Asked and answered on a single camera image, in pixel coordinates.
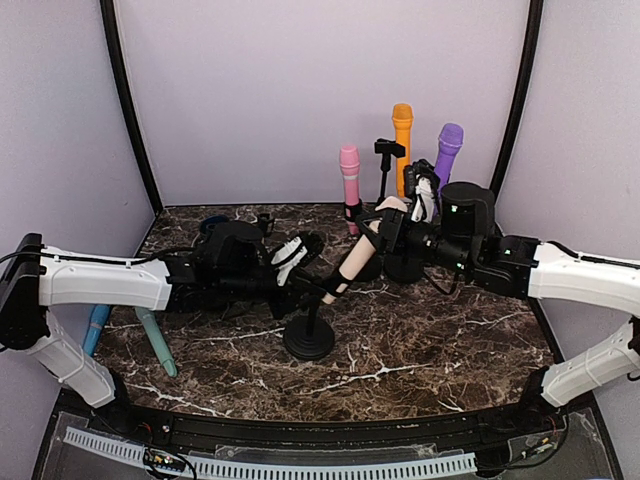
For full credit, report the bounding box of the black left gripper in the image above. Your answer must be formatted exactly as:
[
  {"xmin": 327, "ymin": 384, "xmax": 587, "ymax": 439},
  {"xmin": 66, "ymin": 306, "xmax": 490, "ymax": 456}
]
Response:
[{"xmin": 219, "ymin": 266, "xmax": 326, "ymax": 323}]

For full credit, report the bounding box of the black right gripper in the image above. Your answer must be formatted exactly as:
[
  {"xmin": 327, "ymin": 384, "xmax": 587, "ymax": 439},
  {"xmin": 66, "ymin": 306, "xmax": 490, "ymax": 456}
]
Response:
[{"xmin": 358, "ymin": 205, "xmax": 477, "ymax": 276}]

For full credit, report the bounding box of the beige microphone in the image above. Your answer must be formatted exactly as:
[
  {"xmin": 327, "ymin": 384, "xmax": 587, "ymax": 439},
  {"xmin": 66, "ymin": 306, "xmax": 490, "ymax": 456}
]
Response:
[{"xmin": 322, "ymin": 196, "xmax": 408, "ymax": 305}]

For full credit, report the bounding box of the black stand of beige microphone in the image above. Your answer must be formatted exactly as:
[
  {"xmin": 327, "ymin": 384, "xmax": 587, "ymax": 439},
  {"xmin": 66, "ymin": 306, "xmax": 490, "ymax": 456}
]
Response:
[{"xmin": 283, "ymin": 269, "xmax": 335, "ymax": 361}]

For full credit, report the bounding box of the black stand of blue microphone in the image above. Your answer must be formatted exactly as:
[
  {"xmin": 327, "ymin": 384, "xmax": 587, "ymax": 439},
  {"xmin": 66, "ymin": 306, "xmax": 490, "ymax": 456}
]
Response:
[{"xmin": 257, "ymin": 212, "xmax": 275, "ymax": 238}]

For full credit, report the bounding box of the green microphone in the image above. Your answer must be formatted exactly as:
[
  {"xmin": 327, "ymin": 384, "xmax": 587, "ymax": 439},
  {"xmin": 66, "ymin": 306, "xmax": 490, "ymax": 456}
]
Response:
[{"xmin": 134, "ymin": 307, "xmax": 178, "ymax": 378}]

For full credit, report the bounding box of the blue microphone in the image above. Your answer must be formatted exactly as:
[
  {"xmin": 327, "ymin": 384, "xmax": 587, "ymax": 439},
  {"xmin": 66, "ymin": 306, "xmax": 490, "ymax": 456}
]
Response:
[{"xmin": 83, "ymin": 305, "xmax": 111, "ymax": 356}]

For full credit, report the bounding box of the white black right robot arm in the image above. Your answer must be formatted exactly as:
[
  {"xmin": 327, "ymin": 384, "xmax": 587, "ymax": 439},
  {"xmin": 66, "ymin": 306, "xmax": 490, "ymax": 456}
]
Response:
[{"xmin": 357, "ymin": 182, "xmax": 639, "ymax": 434}]

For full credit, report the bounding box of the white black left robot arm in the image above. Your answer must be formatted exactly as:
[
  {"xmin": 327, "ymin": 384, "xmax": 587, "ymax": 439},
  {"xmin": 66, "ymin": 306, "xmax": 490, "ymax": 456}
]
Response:
[{"xmin": 1, "ymin": 221, "xmax": 324, "ymax": 436}]

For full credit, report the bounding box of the black stand of pink microphone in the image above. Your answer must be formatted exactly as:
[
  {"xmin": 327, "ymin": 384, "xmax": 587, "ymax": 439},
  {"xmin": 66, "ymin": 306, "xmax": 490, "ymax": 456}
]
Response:
[{"xmin": 344, "ymin": 198, "xmax": 382, "ymax": 284}]

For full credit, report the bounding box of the black stand of purple microphone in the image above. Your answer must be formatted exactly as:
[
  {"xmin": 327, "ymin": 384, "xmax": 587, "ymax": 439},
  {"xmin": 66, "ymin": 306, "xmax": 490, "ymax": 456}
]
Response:
[{"xmin": 383, "ymin": 159, "xmax": 439, "ymax": 284}]

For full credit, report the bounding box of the pink microphone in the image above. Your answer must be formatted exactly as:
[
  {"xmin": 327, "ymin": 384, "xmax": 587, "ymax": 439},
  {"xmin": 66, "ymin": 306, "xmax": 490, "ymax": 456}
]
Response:
[{"xmin": 339, "ymin": 145, "xmax": 362, "ymax": 235}]

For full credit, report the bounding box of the black stand of orange microphone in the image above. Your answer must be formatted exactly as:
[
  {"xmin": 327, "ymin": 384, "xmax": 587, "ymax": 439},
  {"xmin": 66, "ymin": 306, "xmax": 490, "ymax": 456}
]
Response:
[{"xmin": 374, "ymin": 138, "xmax": 405, "ymax": 205}]

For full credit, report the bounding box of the purple microphone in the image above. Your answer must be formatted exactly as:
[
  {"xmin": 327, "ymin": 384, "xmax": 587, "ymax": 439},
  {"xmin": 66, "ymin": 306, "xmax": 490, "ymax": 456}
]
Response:
[{"xmin": 434, "ymin": 123, "xmax": 464, "ymax": 215}]

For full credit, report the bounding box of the orange microphone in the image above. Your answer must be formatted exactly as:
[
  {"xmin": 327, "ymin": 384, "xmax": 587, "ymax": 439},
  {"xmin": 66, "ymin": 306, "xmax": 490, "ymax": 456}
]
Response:
[{"xmin": 392, "ymin": 103, "xmax": 415, "ymax": 198}]

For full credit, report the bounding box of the dark blue mug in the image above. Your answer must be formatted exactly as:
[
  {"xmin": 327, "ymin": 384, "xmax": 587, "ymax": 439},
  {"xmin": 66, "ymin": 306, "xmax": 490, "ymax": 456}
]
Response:
[{"xmin": 199, "ymin": 215, "xmax": 229, "ymax": 235}]

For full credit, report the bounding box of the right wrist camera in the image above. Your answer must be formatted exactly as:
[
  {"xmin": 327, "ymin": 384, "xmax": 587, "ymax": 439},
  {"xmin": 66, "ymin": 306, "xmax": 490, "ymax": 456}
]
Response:
[{"xmin": 403, "ymin": 161, "xmax": 423, "ymax": 199}]

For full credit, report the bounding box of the black front rail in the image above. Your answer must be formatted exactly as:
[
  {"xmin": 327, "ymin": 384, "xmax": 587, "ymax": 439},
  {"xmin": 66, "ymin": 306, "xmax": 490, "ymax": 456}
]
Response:
[{"xmin": 54, "ymin": 387, "xmax": 576, "ymax": 459}]

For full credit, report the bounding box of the white slotted cable duct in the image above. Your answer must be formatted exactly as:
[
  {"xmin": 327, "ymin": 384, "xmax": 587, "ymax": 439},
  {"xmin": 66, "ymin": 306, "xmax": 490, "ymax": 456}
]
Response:
[{"xmin": 64, "ymin": 425, "xmax": 478, "ymax": 479}]

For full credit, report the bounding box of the black right corner post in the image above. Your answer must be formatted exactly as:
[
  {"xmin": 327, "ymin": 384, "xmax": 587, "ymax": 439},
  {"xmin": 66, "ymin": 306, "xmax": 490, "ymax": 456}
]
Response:
[{"xmin": 489, "ymin": 0, "xmax": 545, "ymax": 197}]

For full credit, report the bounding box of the black corner post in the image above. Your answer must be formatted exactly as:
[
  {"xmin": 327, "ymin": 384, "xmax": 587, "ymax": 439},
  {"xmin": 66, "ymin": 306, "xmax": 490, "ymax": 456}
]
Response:
[
  {"xmin": 99, "ymin": 0, "xmax": 164, "ymax": 217},
  {"xmin": 489, "ymin": 0, "xmax": 545, "ymax": 197}
]

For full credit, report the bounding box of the black left corner post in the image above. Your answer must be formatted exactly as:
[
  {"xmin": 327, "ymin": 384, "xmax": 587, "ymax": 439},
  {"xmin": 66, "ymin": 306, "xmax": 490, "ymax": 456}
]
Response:
[{"xmin": 99, "ymin": 0, "xmax": 164, "ymax": 217}]

